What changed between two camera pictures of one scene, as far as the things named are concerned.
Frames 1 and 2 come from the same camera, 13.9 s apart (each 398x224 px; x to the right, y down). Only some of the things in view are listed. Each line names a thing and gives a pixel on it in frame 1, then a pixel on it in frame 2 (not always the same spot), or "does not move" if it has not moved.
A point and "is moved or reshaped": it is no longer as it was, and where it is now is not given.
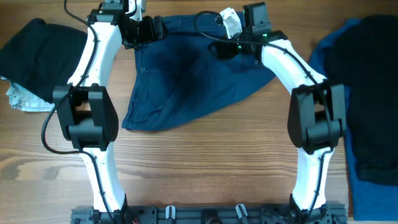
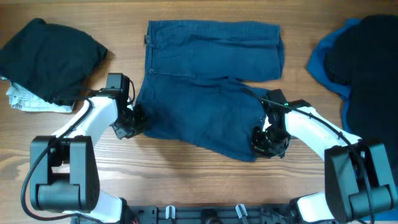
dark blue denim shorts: (176, 79) is moved or reshaped
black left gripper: (149, 34) -> (142, 121)
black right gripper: (223, 48) -> (257, 145)
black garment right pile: (363, 56) does not move
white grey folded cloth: (22, 99) does not move
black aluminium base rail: (324, 214) does not move
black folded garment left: (40, 58) does not move
